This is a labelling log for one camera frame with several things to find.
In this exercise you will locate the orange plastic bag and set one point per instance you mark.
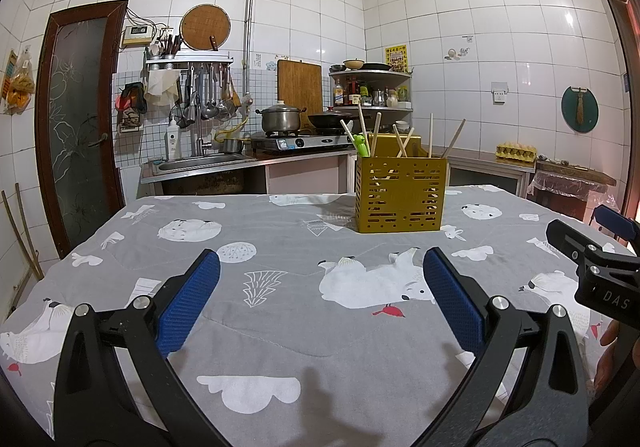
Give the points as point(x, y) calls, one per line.
point(20, 87)

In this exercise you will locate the black shallow pan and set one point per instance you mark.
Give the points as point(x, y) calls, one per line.
point(377, 66)

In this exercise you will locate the gas stove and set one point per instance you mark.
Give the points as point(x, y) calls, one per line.
point(300, 142)

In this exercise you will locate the small steel pot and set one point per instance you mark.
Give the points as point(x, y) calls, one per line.
point(232, 145)

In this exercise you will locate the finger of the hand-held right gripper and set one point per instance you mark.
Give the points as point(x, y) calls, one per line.
point(615, 222)
point(565, 234)

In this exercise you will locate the metal faucet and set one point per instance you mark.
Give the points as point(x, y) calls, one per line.
point(200, 144)

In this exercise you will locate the white wall socket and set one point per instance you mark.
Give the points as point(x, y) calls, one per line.
point(499, 93)

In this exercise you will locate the black wok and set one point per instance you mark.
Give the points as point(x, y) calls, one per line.
point(327, 119)

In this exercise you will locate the steel sink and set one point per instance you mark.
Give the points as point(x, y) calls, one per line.
point(200, 163)

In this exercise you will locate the beige wall box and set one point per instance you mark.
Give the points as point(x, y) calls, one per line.
point(137, 33)

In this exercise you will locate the row of condiment bottles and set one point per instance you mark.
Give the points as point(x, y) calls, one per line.
point(350, 94)

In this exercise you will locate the rectangular wooden cutting board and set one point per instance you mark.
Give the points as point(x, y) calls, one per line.
point(300, 84)

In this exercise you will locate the red black hanging bag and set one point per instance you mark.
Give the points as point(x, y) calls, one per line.
point(131, 97)

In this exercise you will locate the green round wall board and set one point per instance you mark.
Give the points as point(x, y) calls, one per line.
point(570, 109)

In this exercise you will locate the steel cooking pot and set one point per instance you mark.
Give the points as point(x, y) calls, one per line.
point(280, 119)

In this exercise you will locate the yellow perforated utensil holder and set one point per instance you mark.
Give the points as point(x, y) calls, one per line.
point(400, 197)

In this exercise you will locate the wooden stick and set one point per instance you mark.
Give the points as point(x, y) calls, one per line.
point(20, 232)
point(29, 227)

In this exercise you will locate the white hanging cloth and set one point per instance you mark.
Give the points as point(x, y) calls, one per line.
point(162, 87)

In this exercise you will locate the metal wall rack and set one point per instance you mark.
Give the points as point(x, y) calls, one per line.
point(195, 58)

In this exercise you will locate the white soap bottle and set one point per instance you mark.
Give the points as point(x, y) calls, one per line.
point(173, 142)

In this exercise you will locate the round wooden board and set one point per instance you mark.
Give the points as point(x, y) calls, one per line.
point(205, 27)

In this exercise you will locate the metal corner shelf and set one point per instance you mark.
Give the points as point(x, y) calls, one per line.
point(380, 73)

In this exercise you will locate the row of hanging kitchen utensils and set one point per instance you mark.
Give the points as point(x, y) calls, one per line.
point(210, 97)

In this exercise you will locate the beige bowl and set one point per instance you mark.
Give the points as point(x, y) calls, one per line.
point(353, 64)

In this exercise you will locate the brown frosted glass door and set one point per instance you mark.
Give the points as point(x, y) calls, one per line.
point(80, 127)

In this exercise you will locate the person's right hand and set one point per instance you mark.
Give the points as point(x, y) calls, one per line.
point(609, 334)

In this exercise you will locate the grey polar bear tablecloth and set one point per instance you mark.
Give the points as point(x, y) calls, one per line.
point(280, 237)

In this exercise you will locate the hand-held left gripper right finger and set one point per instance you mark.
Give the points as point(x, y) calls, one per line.
point(455, 307)

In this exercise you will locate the plastic covered side table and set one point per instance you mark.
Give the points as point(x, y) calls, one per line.
point(560, 184)

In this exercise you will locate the white bowl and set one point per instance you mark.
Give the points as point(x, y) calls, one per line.
point(403, 126)

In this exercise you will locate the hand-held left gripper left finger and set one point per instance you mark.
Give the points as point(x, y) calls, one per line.
point(187, 307)

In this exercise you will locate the yellow wall poster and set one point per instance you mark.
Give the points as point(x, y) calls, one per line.
point(396, 58)

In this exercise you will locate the yellow egg carton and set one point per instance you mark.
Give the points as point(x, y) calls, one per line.
point(515, 150)

